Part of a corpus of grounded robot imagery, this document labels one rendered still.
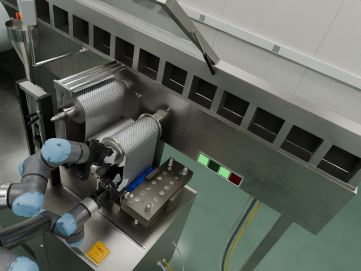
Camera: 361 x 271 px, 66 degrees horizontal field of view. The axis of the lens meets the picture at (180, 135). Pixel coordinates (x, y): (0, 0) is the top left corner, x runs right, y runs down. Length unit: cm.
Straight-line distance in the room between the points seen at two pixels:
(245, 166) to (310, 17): 236
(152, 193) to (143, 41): 72
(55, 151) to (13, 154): 87
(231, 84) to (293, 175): 45
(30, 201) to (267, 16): 310
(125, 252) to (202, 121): 68
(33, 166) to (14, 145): 86
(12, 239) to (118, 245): 48
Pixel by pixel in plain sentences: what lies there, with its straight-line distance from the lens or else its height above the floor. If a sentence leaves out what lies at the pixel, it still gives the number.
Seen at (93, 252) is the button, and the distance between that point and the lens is 134.
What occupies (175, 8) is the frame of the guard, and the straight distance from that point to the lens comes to 76.
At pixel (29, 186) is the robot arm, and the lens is 93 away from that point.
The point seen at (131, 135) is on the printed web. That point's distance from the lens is 124.
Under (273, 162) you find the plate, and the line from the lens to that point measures 124.
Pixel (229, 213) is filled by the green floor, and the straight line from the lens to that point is 277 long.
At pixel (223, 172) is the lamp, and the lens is 137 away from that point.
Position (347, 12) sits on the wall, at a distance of 336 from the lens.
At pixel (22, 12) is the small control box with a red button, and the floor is 166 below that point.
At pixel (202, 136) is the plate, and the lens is 132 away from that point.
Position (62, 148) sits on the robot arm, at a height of 148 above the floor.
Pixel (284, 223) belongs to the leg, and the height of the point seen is 94.
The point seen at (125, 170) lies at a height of 116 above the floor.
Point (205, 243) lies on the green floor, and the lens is 253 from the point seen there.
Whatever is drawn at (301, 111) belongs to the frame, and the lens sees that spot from 111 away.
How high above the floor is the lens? 212
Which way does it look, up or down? 39 degrees down
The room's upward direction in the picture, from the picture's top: 15 degrees clockwise
